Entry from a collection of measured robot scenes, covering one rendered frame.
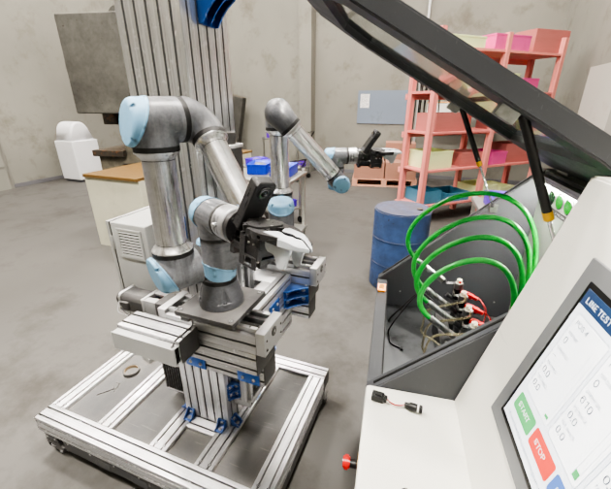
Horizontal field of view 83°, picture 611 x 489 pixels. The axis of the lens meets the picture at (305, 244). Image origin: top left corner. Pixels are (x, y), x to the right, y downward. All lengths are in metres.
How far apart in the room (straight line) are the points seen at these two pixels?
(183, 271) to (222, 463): 1.02
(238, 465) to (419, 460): 1.07
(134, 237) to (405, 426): 1.14
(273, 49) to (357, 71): 2.15
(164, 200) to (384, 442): 0.79
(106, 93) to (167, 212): 5.06
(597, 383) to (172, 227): 0.93
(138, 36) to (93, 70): 4.74
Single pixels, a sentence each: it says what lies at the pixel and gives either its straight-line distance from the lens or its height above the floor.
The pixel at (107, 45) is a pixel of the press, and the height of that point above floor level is 2.37.
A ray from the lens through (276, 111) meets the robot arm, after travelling 1.47.
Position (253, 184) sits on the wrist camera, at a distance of 0.62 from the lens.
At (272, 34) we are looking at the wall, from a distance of 9.66.
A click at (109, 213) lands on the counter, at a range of 4.73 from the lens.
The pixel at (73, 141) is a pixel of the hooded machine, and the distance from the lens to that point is 9.16.
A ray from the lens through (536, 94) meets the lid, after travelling 0.73.
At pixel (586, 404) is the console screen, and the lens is 0.63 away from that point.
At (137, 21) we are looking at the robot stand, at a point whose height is 1.90.
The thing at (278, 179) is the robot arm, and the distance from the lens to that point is 1.61.
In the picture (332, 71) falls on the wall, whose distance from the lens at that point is 9.00.
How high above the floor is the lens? 1.67
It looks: 23 degrees down
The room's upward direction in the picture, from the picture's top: straight up
